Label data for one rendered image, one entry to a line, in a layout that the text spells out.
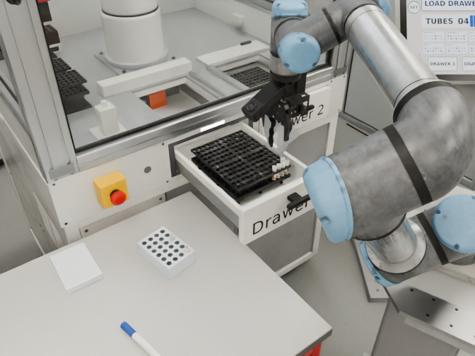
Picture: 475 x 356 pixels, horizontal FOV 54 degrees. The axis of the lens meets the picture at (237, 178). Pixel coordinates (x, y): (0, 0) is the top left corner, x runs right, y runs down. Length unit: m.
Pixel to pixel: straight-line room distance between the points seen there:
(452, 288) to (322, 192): 0.67
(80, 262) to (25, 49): 0.50
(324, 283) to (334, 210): 1.55
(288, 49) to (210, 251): 0.55
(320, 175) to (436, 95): 0.18
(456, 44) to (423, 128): 1.11
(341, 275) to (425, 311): 1.07
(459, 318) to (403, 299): 0.12
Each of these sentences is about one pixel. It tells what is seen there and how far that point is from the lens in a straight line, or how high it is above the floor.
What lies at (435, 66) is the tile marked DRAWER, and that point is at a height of 1.00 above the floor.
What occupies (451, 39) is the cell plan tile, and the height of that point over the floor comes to 1.07.
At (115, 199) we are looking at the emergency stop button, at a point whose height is 0.88.
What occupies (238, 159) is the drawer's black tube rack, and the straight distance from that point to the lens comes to 1.26.
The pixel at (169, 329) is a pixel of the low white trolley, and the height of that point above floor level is 0.76.
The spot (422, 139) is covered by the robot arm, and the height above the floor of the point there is 1.32.
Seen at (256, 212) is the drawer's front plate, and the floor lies 0.91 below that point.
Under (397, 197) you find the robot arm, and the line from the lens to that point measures 0.62.
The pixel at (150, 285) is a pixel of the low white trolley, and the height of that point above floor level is 0.76.
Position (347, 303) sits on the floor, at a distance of 2.10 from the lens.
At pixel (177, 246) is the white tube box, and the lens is 1.16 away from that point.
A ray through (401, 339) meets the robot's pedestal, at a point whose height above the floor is 0.51.
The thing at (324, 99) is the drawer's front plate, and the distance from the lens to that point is 1.59.
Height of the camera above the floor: 1.63
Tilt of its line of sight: 38 degrees down
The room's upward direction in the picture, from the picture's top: straight up
